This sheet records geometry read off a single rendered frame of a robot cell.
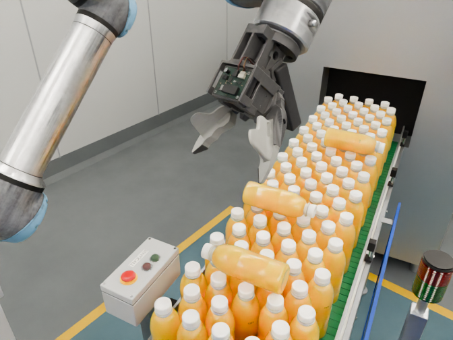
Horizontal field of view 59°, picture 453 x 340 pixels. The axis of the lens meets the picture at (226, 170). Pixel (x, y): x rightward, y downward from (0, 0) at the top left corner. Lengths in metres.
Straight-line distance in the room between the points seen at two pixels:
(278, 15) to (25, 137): 0.73
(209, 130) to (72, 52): 0.58
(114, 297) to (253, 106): 0.66
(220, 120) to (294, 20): 0.18
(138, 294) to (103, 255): 1.78
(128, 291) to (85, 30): 0.66
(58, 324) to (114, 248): 0.62
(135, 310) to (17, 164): 0.46
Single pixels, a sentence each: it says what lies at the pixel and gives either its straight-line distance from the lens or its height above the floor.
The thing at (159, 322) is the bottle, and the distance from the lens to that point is 0.98.
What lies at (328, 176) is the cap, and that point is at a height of 1.11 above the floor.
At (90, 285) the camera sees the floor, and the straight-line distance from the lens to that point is 2.62.
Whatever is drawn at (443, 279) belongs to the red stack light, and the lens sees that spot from 0.95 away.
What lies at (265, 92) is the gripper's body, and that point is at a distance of 0.57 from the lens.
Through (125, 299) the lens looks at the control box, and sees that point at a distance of 1.02.
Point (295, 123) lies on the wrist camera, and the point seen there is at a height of 1.58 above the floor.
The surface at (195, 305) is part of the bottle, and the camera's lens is 0.99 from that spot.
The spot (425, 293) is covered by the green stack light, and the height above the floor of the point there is 1.18.
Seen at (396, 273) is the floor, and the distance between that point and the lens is 2.76.
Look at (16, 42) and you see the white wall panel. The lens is 3.32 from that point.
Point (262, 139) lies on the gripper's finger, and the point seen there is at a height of 1.60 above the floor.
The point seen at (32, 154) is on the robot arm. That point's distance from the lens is 1.10.
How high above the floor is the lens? 1.85
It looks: 32 degrees down
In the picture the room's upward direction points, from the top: straight up
